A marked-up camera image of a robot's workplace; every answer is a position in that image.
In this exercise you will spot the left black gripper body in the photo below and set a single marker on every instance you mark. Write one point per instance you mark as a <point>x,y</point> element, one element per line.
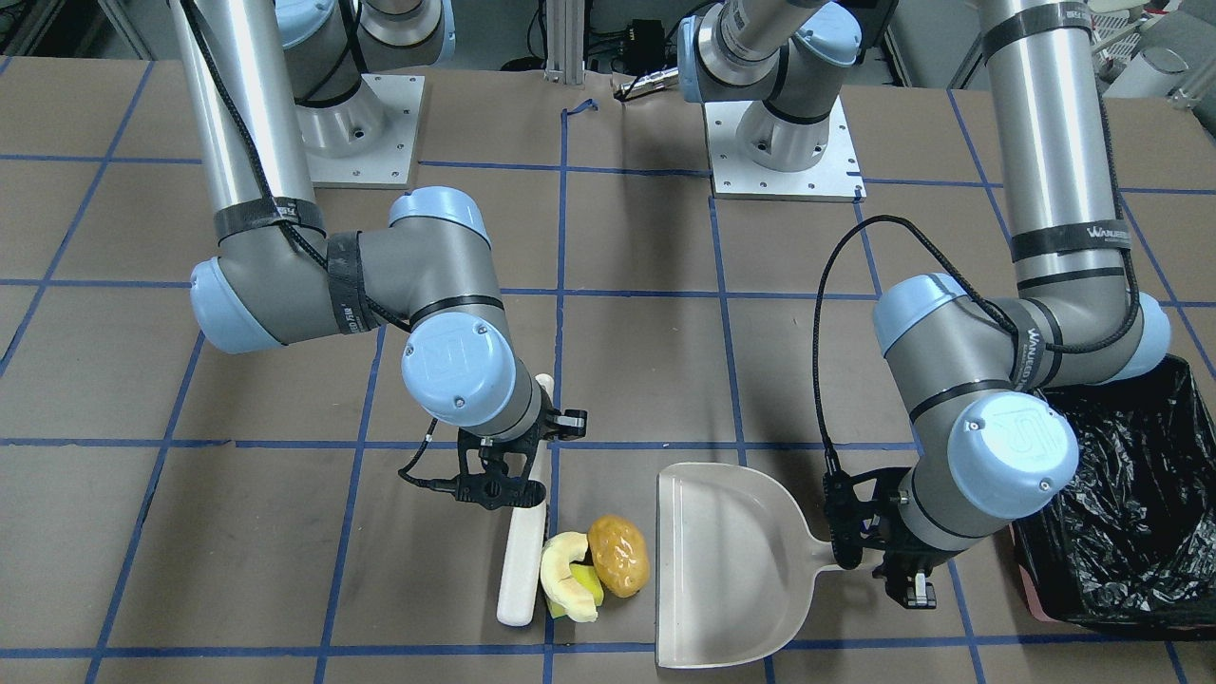
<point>914,582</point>

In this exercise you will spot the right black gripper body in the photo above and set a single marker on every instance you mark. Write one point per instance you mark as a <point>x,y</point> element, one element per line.
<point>570,421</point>

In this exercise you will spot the pale yellow peel slice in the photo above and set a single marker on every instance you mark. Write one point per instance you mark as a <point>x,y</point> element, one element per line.
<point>565,597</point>

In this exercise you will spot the white hand brush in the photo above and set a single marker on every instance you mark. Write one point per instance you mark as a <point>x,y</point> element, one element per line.
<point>520,584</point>

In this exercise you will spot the white plastic dustpan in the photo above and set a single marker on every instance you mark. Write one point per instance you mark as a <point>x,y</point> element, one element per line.
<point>736,566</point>

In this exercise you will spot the brown toy potato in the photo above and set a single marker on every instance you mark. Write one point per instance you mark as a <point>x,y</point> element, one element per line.
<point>619,554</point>

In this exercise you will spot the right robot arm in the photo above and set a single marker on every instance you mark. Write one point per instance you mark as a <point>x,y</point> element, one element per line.
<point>281,278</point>

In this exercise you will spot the black bag lined bin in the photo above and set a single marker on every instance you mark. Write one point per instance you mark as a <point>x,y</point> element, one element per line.
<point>1128,546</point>

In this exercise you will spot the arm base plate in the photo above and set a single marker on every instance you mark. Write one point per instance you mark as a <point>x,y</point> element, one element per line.
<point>368,140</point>
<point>755,156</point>

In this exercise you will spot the aluminium frame post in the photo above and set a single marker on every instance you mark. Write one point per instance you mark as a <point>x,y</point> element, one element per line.
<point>564,24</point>

